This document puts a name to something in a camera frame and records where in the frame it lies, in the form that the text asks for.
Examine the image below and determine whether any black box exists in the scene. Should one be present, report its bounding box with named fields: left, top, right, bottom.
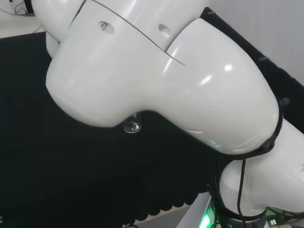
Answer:
left=23, top=0, right=37, bottom=12

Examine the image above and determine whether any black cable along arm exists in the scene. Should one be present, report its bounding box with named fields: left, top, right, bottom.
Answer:
left=237, top=158, right=248, bottom=228

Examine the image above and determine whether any thin dark floor cable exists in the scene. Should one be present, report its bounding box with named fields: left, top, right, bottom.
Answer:
left=0, top=1, right=27, bottom=18

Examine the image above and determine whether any black bench cloth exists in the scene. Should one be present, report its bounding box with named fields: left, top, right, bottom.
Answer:
left=0, top=7, right=304, bottom=228

